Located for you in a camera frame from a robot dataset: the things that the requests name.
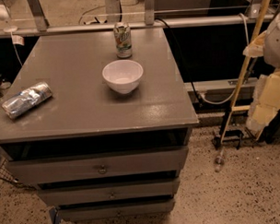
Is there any top grey drawer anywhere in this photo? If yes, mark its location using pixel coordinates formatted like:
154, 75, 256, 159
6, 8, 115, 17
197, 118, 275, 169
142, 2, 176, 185
6, 147, 189, 184

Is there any white cable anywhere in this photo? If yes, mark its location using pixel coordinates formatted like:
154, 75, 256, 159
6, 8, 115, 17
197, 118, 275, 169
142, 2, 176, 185
196, 11, 253, 106

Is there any bottom grey drawer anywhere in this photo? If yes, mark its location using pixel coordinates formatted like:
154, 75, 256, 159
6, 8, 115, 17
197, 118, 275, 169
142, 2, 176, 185
59, 198, 175, 221

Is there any metal rail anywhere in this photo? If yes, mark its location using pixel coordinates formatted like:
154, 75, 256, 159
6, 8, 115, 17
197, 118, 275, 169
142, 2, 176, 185
0, 13, 276, 40

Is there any wooden yellow stick frame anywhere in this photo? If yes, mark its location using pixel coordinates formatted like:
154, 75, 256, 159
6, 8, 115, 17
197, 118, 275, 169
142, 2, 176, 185
213, 0, 271, 149

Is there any clear plastic bottle on floor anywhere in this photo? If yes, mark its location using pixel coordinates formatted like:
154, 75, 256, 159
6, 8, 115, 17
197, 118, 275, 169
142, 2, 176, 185
215, 148, 225, 172

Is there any grey drawer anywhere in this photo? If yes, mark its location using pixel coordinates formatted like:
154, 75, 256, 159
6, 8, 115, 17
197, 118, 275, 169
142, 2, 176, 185
6, 147, 189, 184
59, 198, 175, 221
39, 178, 180, 206

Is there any green white soda can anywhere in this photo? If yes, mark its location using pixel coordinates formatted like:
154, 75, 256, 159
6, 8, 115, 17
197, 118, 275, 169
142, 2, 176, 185
113, 22, 133, 58

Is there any white tag label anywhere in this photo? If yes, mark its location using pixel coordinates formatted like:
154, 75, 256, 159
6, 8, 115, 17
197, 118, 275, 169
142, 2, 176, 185
11, 35, 24, 46

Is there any white desk lamp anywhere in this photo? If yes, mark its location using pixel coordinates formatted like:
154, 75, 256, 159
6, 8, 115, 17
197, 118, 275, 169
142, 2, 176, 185
0, 5, 18, 33

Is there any black cable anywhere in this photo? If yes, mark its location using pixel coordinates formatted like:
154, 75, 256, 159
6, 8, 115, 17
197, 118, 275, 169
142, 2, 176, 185
154, 16, 205, 106

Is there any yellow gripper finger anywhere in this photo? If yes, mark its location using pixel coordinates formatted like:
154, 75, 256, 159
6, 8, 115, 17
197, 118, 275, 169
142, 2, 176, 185
246, 69, 280, 135
243, 31, 266, 58

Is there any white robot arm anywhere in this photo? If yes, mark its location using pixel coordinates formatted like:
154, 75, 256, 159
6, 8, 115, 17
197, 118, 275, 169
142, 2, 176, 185
243, 12, 280, 135

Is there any grey drawer cabinet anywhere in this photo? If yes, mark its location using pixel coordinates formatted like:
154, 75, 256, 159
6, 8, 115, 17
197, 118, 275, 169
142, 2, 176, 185
0, 29, 197, 223

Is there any middle grey drawer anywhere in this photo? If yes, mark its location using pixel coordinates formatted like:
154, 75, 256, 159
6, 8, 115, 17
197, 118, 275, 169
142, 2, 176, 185
39, 178, 180, 206

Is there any white bowl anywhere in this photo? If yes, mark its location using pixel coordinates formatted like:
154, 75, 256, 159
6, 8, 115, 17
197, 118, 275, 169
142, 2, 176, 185
101, 60, 144, 94

